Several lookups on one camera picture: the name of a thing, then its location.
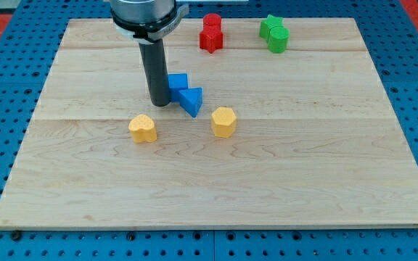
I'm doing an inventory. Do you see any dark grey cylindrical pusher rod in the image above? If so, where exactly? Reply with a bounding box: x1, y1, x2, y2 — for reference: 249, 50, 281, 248
139, 39, 171, 107

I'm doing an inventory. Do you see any blue triangle block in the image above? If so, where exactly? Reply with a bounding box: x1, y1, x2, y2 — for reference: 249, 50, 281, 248
179, 87, 202, 117

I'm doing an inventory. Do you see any yellow hexagon block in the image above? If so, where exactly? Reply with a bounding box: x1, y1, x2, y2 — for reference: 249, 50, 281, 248
211, 107, 237, 138

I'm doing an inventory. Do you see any blue cube block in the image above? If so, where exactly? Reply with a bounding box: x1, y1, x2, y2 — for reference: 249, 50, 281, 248
168, 73, 188, 102

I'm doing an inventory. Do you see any red star block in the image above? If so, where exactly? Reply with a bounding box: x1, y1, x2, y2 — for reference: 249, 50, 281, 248
199, 28, 224, 54

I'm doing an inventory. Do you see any red cylinder block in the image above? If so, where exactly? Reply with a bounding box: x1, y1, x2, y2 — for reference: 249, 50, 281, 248
202, 13, 222, 30

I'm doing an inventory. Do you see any yellow heart block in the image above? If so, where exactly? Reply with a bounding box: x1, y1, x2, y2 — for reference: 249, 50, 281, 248
128, 114, 157, 144

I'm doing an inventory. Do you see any green star block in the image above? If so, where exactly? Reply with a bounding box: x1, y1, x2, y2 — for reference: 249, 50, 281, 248
259, 14, 283, 41

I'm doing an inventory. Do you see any green cylinder block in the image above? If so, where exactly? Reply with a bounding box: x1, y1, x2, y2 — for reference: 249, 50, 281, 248
268, 27, 290, 54

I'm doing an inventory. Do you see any light wooden board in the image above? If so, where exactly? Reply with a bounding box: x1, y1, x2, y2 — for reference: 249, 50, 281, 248
0, 18, 418, 231

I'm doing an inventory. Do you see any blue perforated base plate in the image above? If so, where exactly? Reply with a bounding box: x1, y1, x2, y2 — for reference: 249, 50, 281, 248
0, 0, 418, 260

